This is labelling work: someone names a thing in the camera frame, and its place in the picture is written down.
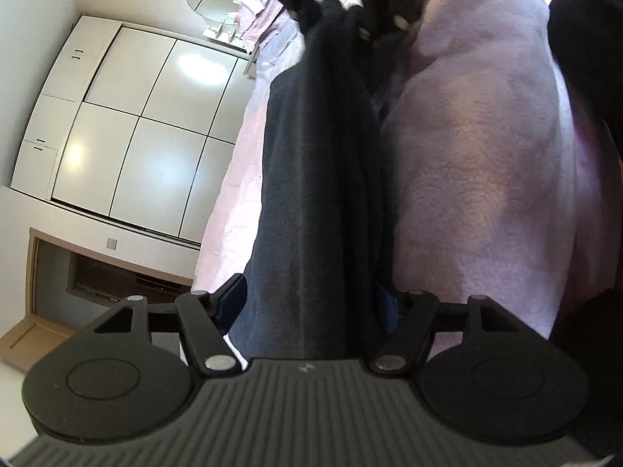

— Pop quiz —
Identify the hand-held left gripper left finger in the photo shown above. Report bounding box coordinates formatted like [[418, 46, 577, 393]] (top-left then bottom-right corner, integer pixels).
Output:
[[95, 274, 244, 376]]

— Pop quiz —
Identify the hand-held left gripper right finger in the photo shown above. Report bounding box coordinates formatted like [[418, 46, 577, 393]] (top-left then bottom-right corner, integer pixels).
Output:
[[371, 284, 526, 374]]

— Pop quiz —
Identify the dark blue sweatshirt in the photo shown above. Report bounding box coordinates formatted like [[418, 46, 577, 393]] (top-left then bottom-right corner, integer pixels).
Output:
[[228, 0, 406, 363]]

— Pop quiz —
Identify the round mirror on stand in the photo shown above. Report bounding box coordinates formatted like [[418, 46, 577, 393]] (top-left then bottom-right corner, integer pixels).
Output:
[[187, 0, 259, 76]]

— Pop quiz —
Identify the pink fleece blanket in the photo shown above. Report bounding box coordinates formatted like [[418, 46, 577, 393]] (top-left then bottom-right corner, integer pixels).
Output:
[[377, 0, 607, 344]]

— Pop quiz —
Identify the white wardrobe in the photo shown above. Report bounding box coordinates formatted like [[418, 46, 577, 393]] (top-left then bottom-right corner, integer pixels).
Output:
[[10, 14, 255, 247]]

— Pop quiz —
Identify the person's dark clothing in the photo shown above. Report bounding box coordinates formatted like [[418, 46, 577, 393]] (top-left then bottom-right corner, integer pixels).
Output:
[[547, 0, 623, 130]]

